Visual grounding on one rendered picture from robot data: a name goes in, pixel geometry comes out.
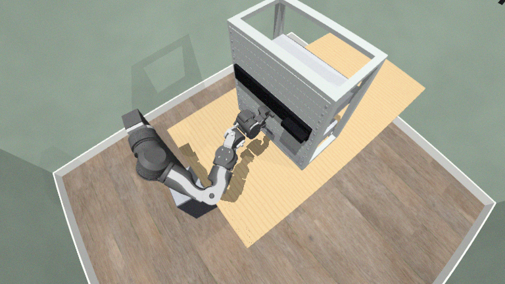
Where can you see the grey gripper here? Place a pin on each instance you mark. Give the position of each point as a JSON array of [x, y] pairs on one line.
[[251, 125]]

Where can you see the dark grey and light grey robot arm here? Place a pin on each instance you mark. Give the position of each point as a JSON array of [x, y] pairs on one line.
[[153, 163]]

